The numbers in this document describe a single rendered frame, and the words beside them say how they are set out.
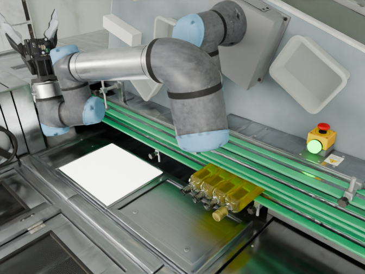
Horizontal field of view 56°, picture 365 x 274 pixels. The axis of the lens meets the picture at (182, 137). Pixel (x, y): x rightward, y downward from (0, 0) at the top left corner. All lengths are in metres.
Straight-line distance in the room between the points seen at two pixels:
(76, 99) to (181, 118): 0.36
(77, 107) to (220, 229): 0.69
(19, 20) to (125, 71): 4.03
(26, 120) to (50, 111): 0.87
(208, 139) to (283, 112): 0.68
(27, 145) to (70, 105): 0.99
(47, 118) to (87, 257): 0.55
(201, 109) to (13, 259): 0.98
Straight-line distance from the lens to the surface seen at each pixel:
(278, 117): 1.37
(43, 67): 1.04
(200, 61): 0.68
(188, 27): 1.07
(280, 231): 1.39
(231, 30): 1.17
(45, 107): 1.03
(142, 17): 1.76
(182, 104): 0.69
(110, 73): 0.82
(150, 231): 1.32
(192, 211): 1.39
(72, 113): 0.98
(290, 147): 1.27
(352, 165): 1.24
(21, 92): 1.84
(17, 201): 1.70
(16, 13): 4.75
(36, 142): 1.96
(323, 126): 1.23
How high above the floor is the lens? 1.84
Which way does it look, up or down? 38 degrees down
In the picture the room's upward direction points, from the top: 118 degrees counter-clockwise
